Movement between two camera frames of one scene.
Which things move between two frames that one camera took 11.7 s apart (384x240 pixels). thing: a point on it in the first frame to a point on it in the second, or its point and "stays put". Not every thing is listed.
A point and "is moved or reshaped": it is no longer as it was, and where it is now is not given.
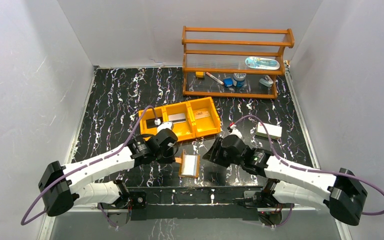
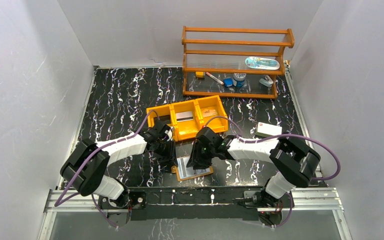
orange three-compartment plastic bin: (191, 119) is moved or reshaped
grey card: (177, 118) to (184, 116)
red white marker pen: (214, 78) stays put
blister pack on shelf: (262, 63) stays put
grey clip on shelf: (267, 81) stays put
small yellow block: (199, 74) stays put
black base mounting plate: (194, 203) stays put
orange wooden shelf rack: (231, 62) stays put
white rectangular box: (274, 131) stays put
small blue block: (228, 82) stays put
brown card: (201, 114) to (207, 112)
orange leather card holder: (189, 166) is moved or reshaped
